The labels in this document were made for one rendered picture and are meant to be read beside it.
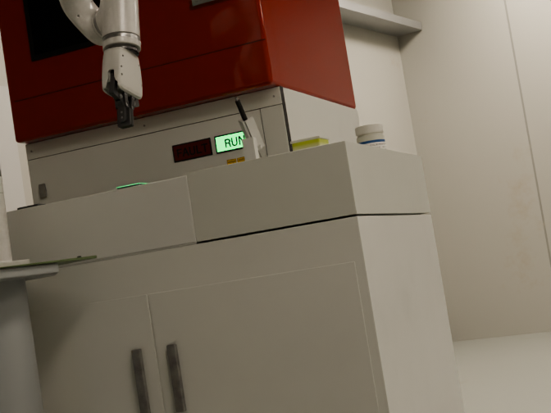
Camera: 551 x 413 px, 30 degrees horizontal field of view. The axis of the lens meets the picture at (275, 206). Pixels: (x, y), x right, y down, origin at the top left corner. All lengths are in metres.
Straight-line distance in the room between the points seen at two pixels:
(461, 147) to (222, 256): 6.00
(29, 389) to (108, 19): 0.81
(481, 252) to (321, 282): 5.99
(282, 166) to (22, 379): 0.66
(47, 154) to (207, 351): 1.12
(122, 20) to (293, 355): 0.82
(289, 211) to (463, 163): 6.00
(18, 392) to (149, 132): 1.04
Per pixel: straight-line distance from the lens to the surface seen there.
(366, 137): 2.57
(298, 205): 2.04
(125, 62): 2.28
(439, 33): 8.15
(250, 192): 2.07
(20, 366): 2.10
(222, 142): 2.79
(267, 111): 2.75
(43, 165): 3.07
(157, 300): 2.17
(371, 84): 7.68
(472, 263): 8.01
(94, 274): 2.25
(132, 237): 2.20
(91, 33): 2.39
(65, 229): 2.28
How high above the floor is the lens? 0.73
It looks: 4 degrees up
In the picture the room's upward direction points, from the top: 9 degrees counter-clockwise
